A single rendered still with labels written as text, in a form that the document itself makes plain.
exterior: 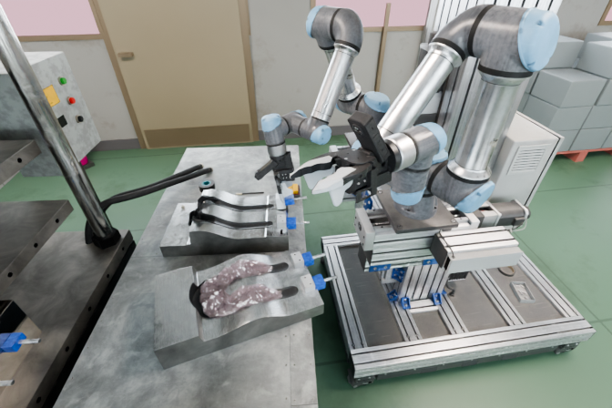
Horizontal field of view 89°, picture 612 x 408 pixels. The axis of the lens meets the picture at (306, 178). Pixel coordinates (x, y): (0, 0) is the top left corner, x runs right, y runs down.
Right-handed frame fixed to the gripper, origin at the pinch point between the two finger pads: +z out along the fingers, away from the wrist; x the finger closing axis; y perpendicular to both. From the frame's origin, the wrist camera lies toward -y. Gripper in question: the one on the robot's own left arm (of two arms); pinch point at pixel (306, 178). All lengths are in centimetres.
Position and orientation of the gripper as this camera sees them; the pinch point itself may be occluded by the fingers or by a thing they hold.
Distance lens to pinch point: 54.2
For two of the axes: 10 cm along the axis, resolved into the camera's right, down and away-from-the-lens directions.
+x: -5.5, -3.6, 7.5
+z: -8.3, 3.2, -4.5
